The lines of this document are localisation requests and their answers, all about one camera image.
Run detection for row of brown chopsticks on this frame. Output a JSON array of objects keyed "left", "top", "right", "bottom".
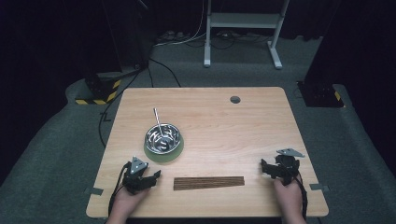
[{"left": 173, "top": 175, "right": 246, "bottom": 191}]

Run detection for black yellow striped stand base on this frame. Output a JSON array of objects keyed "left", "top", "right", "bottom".
[{"left": 75, "top": 72, "right": 122, "bottom": 106}]

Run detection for white metal stand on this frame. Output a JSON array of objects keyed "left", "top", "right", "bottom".
[{"left": 203, "top": 0, "right": 290, "bottom": 70}]

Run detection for metal spoon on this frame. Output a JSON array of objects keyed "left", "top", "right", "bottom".
[{"left": 152, "top": 107, "right": 166, "bottom": 139}]

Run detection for black floor cable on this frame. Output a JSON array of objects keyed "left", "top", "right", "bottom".
[{"left": 98, "top": 57, "right": 182, "bottom": 147}]

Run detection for person's right hand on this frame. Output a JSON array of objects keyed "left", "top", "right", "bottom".
[{"left": 274, "top": 175, "right": 304, "bottom": 216}]

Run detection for black cables under stand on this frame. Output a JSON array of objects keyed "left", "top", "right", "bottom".
[{"left": 210, "top": 30, "right": 273, "bottom": 50}]

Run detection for power strip with plugs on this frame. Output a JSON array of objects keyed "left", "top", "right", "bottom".
[{"left": 156, "top": 30, "right": 191, "bottom": 44}]

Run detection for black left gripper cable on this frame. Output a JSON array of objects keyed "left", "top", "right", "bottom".
[{"left": 107, "top": 161, "right": 130, "bottom": 218}]

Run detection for person's left hand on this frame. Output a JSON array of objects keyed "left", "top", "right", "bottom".
[{"left": 109, "top": 186, "right": 150, "bottom": 219}]

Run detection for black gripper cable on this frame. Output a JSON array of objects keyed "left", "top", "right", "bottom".
[
  {"left": 107, "top": 161, "right": 130, "bottom": 218},
  {"left": 293, "top": 170, "right": 309, "bottom": 220}
]

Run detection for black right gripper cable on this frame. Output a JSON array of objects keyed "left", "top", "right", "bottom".
[{"left": 293, "top": 170, "right": 309, "bottom": 220}]

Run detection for shiny steel bowl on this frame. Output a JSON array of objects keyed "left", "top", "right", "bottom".
[{"left": 144, "top": 122, "right": 182, "bottom": 155}]

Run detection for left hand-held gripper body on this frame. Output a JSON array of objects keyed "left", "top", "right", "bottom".
[{"left": 122, "top": 156, "right": 152, "bottom": 196}]

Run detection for grey tape piece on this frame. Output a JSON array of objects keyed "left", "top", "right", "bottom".
[
  {"left": 309, "top": 183, "right": 331, "bottom": 192},
  {"left": 84, "top": 187, "right": 105, "bottom": 196}
]

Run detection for white floor cable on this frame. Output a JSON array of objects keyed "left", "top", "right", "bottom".
[{"left": 153, "top": 0, "right": 208, "bottom": 49}]

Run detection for black stand base yellow mark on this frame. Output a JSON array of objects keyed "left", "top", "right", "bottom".
[{"left": 296, "top": 80, "right": 346, "bottom": 108}]

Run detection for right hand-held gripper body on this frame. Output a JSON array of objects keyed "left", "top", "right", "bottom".
[{"left": 272, "top": 147, "right": 305, "bottom": 185}]

